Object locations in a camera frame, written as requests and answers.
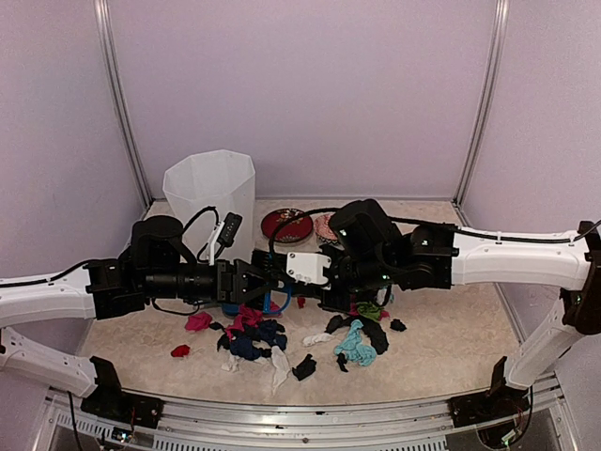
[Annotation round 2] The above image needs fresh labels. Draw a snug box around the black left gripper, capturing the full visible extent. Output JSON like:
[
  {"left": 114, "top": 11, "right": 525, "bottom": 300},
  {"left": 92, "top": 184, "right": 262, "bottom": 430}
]
[{"left": 143, "top": 257, "right": 278, "bottom": 304}]

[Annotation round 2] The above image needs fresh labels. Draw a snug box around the blue hand brush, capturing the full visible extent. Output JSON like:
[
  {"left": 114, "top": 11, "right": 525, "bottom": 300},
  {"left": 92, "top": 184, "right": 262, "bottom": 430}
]
[{"left": 253, "top": 251, "right": 295, "bottom": 316}]

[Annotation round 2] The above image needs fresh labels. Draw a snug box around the blue dustpan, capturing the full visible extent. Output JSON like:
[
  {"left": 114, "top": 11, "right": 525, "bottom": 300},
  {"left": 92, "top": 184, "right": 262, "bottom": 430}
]
[{"left": 221, "top": 303, "right": 241, "bottom": 317}]

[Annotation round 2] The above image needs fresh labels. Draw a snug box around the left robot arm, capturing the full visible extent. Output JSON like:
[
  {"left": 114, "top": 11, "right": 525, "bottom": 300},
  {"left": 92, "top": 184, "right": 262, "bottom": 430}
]
[{"left": 1, "top": 215, "right": 278, "bottom": 418}]

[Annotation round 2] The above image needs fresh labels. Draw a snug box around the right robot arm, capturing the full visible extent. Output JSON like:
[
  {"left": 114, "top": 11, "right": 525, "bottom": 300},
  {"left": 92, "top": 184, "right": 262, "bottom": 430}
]
[{"left": 316, "top": 199, "right": 600, "bottom": 417}]

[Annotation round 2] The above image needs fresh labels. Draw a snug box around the green paper scrap right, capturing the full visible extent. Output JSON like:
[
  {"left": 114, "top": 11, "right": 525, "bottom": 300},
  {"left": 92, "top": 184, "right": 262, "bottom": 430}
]
[{"left": 355, "top": 302, "right": 390, "bottom": 321}]

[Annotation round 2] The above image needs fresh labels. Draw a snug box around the black paper scrap curved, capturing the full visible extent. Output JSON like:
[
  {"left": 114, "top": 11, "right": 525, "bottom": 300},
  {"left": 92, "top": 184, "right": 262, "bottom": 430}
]
[{"left": 325, "top": 315, "right": 389, "bottom": 355}]

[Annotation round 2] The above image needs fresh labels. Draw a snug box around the small black paper scrap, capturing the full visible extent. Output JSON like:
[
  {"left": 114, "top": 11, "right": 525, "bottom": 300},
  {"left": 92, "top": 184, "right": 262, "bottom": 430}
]
[{"left": 390, "top": 319, "right": 407, "bottom": 332}]

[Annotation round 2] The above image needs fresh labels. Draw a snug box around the magenta paper scrap left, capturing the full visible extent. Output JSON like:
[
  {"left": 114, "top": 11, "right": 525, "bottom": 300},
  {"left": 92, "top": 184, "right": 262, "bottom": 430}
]
[{"left": 184, "top": 312, "right": 213, "bottom": 332}]

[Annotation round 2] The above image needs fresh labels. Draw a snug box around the teal paper scrap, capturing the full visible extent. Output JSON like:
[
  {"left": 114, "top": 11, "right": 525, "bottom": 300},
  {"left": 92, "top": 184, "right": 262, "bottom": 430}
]
[{"left": 333, "top": 319, "right": 378, "bottom": 366}]

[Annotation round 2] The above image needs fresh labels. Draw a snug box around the pink patterned bowl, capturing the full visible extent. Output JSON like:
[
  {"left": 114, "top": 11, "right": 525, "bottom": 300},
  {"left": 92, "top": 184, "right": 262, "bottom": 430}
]
[{"left": 314, "top": 213, "right": 338, "bottom": 245}]

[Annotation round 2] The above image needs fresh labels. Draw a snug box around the red floral plate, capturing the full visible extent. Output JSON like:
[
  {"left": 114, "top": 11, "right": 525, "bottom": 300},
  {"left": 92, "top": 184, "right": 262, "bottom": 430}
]
[{"left": 260, "top": 208, "right": 314, "bottom": 244}]

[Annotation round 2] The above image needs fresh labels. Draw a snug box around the white paper scrap middle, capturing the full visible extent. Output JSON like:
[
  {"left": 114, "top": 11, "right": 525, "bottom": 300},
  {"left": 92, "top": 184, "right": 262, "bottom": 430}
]
[{"left": 301, "top": 333, "right": 334, "bottom": 348}]

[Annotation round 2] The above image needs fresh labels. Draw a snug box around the white paper scrap long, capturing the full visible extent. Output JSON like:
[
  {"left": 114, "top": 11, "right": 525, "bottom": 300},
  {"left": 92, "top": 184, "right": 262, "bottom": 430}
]
[{"left": 271, "top": 346, "right": 290, "bottom": 394}]

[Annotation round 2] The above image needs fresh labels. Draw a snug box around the black paper scrap bottom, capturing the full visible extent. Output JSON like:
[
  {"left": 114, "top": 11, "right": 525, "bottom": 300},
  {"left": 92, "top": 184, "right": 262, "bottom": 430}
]
[{"left": 292, "top": 353, "right": 316, "bottom": 381}]

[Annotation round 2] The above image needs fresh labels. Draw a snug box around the small red paper scrap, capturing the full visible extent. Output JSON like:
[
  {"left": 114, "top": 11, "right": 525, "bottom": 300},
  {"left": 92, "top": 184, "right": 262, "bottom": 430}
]
[{"left": 170, "top": 345, "right": 191, "bottom": 358}]

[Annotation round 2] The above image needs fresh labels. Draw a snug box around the white plastic trash bin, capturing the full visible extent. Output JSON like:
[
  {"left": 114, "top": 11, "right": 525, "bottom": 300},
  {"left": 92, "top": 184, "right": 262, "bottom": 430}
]
[{"left": 162, "top": 149, "right": 255, "bottom": 261}]

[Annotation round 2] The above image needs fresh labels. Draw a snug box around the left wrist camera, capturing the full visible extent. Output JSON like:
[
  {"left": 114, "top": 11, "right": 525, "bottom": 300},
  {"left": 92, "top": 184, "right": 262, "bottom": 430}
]
[{"left": 208, "top": 212, "right": 242, "bottom": 265}]

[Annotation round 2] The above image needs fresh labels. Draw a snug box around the aluminium front rail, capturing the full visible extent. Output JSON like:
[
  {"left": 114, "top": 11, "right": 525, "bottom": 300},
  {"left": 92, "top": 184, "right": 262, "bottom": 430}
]
[{"left": 30, "top": 374, "right": 584, "bottom": 450}]

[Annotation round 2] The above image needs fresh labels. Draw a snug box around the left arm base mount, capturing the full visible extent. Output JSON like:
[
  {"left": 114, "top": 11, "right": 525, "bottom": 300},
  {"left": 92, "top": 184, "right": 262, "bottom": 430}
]
[{"left": 80, "top": 356, "right": 164, "bottom": 429}]

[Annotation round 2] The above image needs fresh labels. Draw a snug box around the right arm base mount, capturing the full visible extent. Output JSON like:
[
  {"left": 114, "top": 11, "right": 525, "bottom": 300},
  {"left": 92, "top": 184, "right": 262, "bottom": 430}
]
[{"left": 448, "top": 356, "right": 532, "bottom": 428}]

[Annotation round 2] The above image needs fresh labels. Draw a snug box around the left aluminium corner post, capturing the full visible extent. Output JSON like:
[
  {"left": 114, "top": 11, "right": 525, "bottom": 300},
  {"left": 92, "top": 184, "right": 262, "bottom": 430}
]
[{"left": 93, "top": 0, "right": 154, "bottom": 211}]

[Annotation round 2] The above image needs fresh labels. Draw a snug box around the aluminium corner post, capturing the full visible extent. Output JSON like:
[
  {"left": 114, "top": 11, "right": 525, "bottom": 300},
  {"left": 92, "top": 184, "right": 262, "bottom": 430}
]
[
  {"left": 453, "top": 0, "right": 510, "bottom": 210},
  {"left": 93, "top": 0, "right": 154, "bottom": 211}
]

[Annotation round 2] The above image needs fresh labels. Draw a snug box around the right aluminium corner post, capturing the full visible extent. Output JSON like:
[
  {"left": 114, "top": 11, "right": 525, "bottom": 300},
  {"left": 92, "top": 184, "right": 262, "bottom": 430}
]
[{"left": 453, "top": 0, "right": 510, "bottom": 210}]

